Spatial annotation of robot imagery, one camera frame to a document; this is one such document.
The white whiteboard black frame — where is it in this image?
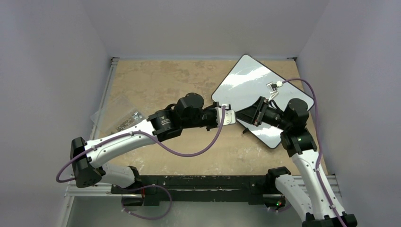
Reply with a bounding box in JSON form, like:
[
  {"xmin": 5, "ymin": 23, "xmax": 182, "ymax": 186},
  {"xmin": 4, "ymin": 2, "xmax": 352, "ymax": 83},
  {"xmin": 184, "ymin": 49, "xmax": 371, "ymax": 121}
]
[{"xmin": 211, "ymin": 54, "xmax": 314, "ymax": 150}]

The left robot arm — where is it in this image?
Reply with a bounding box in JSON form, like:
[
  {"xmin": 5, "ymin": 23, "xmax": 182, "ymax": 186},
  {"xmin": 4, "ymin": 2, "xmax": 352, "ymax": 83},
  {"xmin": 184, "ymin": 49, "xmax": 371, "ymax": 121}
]
[{"xmin": 70, "ymin": 93, "xmax": 231, "ymax": 193}]

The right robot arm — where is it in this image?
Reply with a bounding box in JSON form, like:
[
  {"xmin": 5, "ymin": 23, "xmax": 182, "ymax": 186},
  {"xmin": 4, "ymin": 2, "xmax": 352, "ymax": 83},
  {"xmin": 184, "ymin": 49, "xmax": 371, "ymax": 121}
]
[{"xmin": 235, "ymin": 96, "xmax": 357, "ymax": 227}]

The clear plastic bag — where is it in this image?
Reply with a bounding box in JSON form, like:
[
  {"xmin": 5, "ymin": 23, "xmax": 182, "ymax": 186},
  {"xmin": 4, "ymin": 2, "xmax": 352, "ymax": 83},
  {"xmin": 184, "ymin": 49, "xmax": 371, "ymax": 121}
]
[{"xmin": 90, "ymin": 95, "xmax": 146, "ymax": 136}]

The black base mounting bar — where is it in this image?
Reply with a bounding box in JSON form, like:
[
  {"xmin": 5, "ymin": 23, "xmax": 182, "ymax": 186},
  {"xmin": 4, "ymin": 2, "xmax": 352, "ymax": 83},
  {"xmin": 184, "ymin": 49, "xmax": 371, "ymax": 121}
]
[{"xmin": 111, "ymin": 175, "xmax": 288, "ymax": 209}]

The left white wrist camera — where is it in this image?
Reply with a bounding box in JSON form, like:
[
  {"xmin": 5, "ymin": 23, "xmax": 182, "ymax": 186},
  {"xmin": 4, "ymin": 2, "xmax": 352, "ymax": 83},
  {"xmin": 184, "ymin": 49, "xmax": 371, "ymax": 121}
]
[{"xmin": 215, "ymin": 104, "xmax": 236, "ymax": 127}]

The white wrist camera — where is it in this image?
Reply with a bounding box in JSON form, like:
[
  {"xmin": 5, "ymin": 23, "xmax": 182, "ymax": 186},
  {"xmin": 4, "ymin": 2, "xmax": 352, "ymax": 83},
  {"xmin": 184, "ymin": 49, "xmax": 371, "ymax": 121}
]
[
  {"xmin": 215, "ymin": 104, "xmax": 236, "ymax": 127},
  {"xmin": 266, "ymin": 81, "xmax": 283, "ymax": 100}
]

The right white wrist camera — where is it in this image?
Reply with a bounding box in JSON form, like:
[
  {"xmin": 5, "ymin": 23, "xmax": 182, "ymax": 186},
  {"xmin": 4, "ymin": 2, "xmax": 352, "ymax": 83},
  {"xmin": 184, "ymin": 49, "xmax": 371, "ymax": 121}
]
[{"xmin": 266, "ymin": 81, "xmax": 283, "ymax": 100}]

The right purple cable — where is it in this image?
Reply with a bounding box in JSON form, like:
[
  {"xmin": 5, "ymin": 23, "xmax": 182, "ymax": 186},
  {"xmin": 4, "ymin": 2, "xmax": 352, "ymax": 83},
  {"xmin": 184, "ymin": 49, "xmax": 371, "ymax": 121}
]
[{"xmin": 281, "ymin": 78, "xmax": 349, "ymax": 227}]

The aluminium frame rail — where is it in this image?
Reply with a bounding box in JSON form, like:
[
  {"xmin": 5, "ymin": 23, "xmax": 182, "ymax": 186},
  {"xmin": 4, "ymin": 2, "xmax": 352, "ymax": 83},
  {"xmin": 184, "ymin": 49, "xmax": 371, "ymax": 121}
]
[{"xmin": 55, "ymin": 57, "xmax": 120, "ymax": 227}]

